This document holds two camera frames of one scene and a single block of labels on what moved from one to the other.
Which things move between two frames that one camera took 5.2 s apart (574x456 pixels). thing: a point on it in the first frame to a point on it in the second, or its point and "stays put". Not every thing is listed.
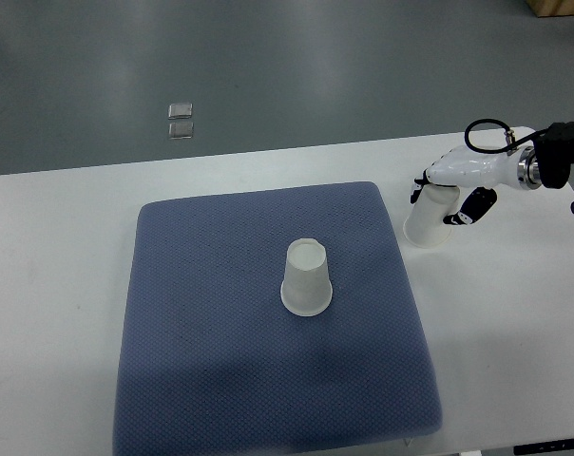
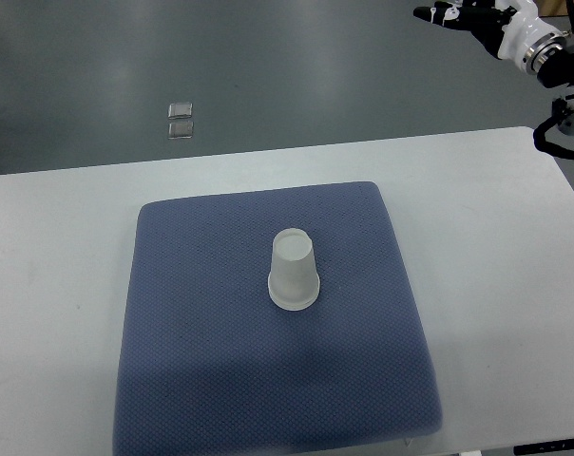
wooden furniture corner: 560,8 stays put
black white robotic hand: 474,167 to 511,29
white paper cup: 426,224 to 294,282
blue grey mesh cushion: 212,363 stays put
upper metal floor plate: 180,110 stays put
